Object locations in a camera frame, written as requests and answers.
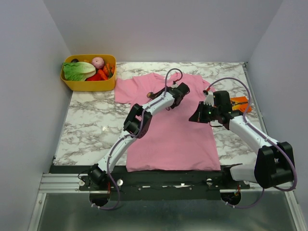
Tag pink t-shirt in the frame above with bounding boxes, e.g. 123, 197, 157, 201
115, 73, 220, 172

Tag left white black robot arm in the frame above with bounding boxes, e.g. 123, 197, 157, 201
88, 83, 190, 190

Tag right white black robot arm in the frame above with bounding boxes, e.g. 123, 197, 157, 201
189, 90, 295, 189

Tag orange black packet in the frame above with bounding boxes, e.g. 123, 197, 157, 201
230, 96, 248, 113

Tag red toy pepper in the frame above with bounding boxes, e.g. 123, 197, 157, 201
86, 69, 109, 81

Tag pink toy onion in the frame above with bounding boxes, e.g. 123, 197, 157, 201
91, 57, 104, 69

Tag yellow plastic bin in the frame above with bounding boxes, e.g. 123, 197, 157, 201
61, 54, 116, 91

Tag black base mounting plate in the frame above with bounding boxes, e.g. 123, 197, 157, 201
50, 165, 250, 201

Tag green toy lettuce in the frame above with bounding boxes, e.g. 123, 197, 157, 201
63, 62, 96, 81

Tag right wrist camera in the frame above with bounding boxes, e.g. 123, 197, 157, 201
203, 90, 215, 106

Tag aluminium frame rail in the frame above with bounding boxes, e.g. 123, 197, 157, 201
38, 174, 291, 194

